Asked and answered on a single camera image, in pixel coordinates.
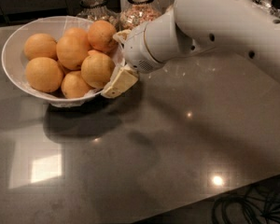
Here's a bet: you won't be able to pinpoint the orange behind centre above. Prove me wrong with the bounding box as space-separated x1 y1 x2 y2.
63 27 90 47

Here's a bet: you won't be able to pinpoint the glass jar far left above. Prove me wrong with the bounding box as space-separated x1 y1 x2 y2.
77 0 119 30

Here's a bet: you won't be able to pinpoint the orange top left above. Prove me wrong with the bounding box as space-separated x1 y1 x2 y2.
23 34 57 60

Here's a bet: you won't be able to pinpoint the black cables on floor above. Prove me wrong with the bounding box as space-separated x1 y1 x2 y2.
210 175 280 224

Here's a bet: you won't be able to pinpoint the orange bottom middle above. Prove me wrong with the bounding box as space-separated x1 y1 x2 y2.
61 71 92 99

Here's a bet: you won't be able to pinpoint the orange front right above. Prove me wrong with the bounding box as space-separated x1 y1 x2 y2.
81 52 115 89

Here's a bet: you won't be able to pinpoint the orange front left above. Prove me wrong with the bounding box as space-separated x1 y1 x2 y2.
25 57 63 93

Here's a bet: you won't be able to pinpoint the orange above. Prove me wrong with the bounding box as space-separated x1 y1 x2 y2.
61 71 92 99
81 52 115 89
25 57 63 93
63 27 90 47
23 34 57 60
88 21 118 53
56 35 89 70

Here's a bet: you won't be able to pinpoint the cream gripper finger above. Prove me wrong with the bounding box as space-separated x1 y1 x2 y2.
113 29 131 44
101 65 139 99

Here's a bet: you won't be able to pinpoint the glass jar of cereal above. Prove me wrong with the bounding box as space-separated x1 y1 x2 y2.
119 0 161 30

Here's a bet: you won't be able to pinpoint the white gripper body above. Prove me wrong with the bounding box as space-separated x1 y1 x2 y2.
123 21 164 74

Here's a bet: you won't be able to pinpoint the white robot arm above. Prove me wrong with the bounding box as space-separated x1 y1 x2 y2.
102 0 280 98

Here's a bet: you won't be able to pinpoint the orange top right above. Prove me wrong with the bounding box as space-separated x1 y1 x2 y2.
88 21 118 53

